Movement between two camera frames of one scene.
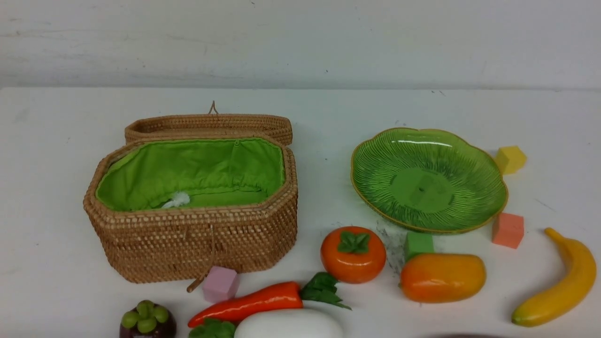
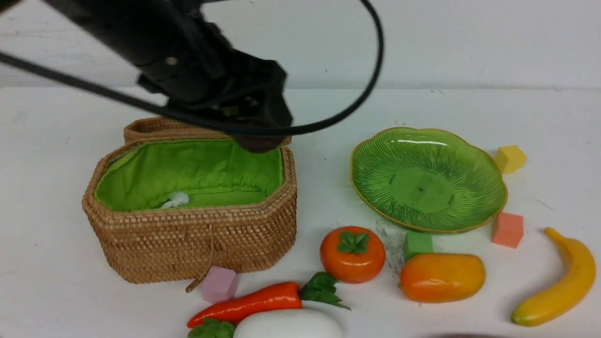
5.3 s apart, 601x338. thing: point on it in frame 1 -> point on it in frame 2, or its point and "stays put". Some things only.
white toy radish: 285,323 stays put
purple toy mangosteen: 148,320 -> 258,143
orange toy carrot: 291,295 stays put
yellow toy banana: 568,295 stays put
